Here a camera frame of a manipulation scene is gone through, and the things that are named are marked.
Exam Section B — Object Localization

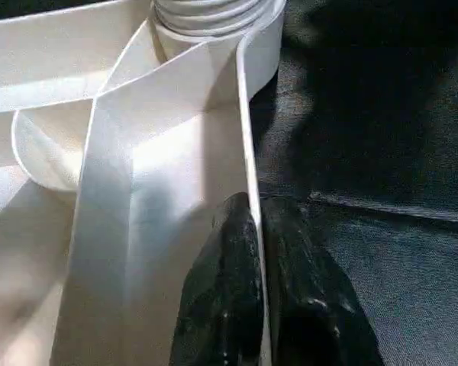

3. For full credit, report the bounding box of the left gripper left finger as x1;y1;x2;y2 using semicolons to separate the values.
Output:
167;191;270;366

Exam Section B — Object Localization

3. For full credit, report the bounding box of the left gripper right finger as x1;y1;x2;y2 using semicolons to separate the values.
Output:
260;196;382;366

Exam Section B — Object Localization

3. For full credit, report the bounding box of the white plastic table top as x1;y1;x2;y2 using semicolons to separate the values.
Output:
0;0;287;366

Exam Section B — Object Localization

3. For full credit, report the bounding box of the white plastic table leg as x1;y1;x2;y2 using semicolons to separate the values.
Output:
152;0;270;39

